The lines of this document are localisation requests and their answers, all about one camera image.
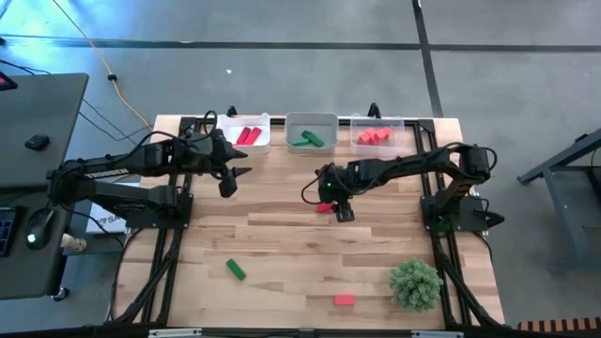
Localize white plug adapter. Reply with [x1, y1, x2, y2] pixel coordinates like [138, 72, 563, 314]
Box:
[59, 233, 88, 254]

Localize black backlit keyboard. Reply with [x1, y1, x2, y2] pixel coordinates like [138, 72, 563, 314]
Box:
[0, 205, 18, 258]

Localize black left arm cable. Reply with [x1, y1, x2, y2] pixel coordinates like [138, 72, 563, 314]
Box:
[116, 110, 220, 159]

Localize clear plastic bin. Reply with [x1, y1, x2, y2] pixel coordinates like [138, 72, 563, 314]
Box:
[349, 112, 407, 158]

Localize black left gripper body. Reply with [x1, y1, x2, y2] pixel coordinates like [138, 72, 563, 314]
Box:
[189, 130, 237, 183]

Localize small black desk device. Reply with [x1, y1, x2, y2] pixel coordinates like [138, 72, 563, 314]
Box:
[24, 134, 51, 152]

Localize green artificial shrub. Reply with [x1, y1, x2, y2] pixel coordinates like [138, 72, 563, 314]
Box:
[388, 256, 445, 315]

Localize yellow floor cable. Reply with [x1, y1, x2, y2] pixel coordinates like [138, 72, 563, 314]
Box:
[50, 0, 154, 132]

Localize orange black striped bar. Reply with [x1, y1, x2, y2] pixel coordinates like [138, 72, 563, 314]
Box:
[517, 317, 601, 333]

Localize dark grey desk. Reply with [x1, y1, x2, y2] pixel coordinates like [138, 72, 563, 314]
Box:
[0, 72, 90, 190]
[0, 185, 79, 301]

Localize grey plastic bin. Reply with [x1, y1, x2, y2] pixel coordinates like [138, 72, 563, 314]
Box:
[285, 111, 340, 155]

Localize grey metal table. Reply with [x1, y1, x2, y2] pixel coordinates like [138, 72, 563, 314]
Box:
[517, 127, 601, 276]

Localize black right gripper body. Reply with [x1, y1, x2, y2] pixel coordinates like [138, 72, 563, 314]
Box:
[317, 161, 362, 207]

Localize black computer mouse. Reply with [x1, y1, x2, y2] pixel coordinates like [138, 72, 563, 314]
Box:
[23, 207, 55, 251]

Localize black device with red light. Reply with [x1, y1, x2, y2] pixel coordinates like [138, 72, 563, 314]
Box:
[0, 70, 19, 93]

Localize black floor cable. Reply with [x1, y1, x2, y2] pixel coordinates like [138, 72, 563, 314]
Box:
[0, 58, 52, 76]
[78, 98, 152, 154]

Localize white labelled box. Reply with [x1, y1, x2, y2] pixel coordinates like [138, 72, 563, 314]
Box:
[85, 206, 129, 236]

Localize white plastic bin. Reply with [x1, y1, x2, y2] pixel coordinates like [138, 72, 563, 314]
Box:
[214, 111, 272, 156]

